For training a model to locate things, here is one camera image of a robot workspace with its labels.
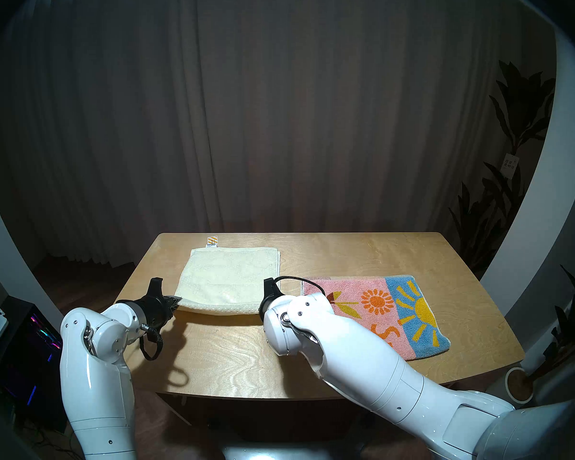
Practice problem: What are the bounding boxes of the black computer case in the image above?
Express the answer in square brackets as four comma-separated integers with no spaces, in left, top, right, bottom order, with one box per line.
[0,296,68,433]

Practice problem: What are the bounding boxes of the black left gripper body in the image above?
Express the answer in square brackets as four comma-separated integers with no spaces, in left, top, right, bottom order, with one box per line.
[117,294,171,331]

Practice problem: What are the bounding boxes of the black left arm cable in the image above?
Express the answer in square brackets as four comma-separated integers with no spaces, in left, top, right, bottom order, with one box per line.
[139,325,164,361]

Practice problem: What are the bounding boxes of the cream terry towel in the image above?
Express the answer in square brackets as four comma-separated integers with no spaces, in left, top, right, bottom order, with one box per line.
[175,235,281,317]

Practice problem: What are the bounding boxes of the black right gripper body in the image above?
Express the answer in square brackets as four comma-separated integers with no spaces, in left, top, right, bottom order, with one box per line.
[259,293,284,316]

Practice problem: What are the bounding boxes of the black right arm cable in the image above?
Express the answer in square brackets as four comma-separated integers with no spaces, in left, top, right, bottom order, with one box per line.
[274,276,326,297]

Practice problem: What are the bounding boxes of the dark potted plant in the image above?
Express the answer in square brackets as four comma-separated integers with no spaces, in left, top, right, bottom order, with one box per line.
[527,265,575,383]

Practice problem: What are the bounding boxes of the white round plant pot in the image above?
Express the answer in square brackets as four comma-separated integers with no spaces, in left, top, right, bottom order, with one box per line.
[505,366,535,404]

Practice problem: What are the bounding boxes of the black floor cables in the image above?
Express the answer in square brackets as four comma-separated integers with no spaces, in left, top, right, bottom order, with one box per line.
[29,425,77,460]

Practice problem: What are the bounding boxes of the tall dark leafy plant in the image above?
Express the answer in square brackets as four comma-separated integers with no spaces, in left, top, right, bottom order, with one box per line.
[448,60,556,277]

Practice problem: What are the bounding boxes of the grey pleated curtain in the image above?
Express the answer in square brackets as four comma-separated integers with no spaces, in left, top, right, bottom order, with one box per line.
[0,0,552,268]

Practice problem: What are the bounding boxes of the pink blue sun-print towel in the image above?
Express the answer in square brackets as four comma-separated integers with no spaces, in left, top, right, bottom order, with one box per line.
[300,275,451,361]

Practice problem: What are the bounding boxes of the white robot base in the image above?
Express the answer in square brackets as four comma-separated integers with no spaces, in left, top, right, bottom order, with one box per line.
[220,445,365,460]

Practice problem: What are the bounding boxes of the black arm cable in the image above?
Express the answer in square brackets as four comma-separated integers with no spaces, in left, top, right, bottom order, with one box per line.
[274,276,326,297]
[139,325,164,361]

